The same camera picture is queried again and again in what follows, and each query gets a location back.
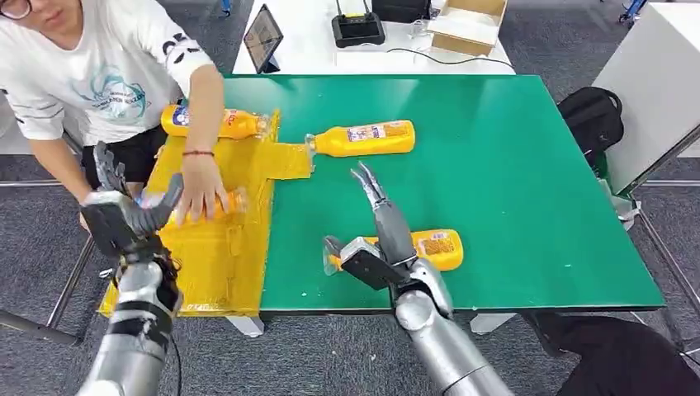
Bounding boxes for black box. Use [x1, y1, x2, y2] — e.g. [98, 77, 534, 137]
[371, 0, 433, 25]

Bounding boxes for metal side table frame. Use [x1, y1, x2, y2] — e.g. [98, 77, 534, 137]
[617, 122, 700, 356]

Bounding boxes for black cable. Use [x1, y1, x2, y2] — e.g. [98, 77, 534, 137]
[386, 47, 517, 73]

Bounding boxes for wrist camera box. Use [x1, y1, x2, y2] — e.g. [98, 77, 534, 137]
[80, 190, 141, 260]
[338, 236, 410, 292]

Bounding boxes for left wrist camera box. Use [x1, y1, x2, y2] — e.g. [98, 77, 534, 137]
[80, 190, 141, 260]

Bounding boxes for white table foot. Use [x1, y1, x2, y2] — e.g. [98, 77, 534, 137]
[469, 312, 518, 336]
[226, 315, 266, 339]

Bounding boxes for person's left hand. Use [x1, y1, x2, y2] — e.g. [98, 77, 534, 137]
[175, 154, 231, 227]

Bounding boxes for black tablet on stand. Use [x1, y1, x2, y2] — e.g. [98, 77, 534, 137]
[243, 4, 285, 75]

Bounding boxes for open cardboard box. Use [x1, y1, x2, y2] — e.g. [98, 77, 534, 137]
[426, 0, 509, 58]

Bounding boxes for blue metal stand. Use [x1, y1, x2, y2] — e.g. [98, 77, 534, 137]
[618, 0, 649, 24]

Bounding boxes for orange drink bottle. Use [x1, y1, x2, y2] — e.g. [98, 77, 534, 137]
[304, 120, 417, 159]
[322, 229, 466, 275]
[159, 104, 271, 141]
[139, 188, 248, 226]

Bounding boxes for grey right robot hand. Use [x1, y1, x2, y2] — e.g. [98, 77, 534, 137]
[349, 161, 420, 270]

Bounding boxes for black backpack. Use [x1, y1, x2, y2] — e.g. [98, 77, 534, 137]
[557, 86, 626, 168]

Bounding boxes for green table mat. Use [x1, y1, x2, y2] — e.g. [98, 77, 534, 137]
[223, 73, 667, 314]

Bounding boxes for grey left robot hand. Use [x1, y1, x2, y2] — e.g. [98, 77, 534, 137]
[92, 140, 186, 243]

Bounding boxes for black glasses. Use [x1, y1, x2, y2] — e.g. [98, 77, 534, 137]
[0, 0, 33, 21]

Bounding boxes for black router with antennas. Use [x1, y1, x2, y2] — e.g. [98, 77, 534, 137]
[331, 0, 386, 50]

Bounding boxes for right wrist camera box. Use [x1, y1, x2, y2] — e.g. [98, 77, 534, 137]
[338, 236, 410, 292]

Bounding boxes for person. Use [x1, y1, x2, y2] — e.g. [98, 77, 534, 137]
[0, 0, 231, 231]

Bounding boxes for white side table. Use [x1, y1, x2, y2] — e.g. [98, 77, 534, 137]
[591, 0, 700, 196]

